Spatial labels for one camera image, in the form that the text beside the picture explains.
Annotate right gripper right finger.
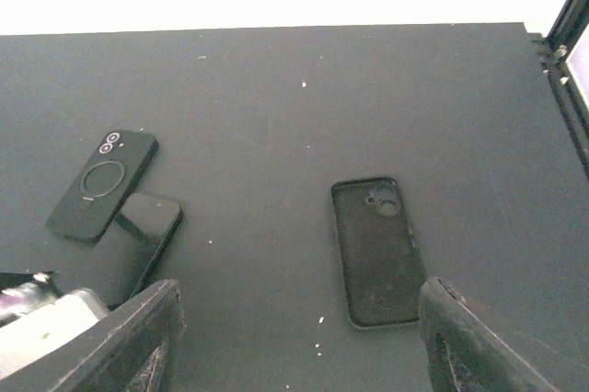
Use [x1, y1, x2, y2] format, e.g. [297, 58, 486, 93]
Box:
[419, 277, 558, 391]

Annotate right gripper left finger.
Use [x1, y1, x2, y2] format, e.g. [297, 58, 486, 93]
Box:
[1, 279, 185, 391]

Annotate right black frame post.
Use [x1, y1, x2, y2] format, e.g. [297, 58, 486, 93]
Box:
[536, 0, 588, 63]

